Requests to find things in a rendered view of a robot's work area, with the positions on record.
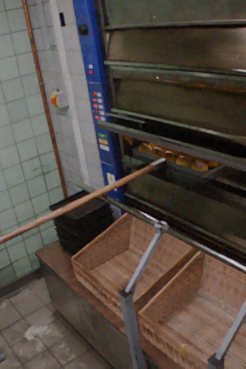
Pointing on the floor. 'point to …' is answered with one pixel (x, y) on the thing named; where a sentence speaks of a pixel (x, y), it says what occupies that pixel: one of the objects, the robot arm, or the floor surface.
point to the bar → (146, 266)
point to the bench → (93, 313)
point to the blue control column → (97, 84)
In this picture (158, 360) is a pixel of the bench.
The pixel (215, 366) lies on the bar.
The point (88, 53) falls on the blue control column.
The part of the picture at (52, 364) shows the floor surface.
